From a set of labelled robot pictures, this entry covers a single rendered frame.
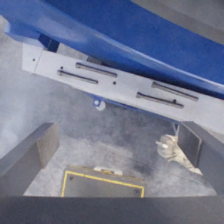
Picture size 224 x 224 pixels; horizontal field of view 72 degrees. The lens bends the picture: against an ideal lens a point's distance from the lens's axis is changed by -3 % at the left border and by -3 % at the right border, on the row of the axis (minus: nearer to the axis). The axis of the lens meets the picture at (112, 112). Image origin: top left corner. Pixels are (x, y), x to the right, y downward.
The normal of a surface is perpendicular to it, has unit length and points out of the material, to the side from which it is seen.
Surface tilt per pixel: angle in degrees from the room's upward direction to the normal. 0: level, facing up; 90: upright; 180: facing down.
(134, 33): 24
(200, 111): 0
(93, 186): 0
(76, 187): 0
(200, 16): 15
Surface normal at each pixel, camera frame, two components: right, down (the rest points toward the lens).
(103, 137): -0.14, -0.12
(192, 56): 0.07, -0.05
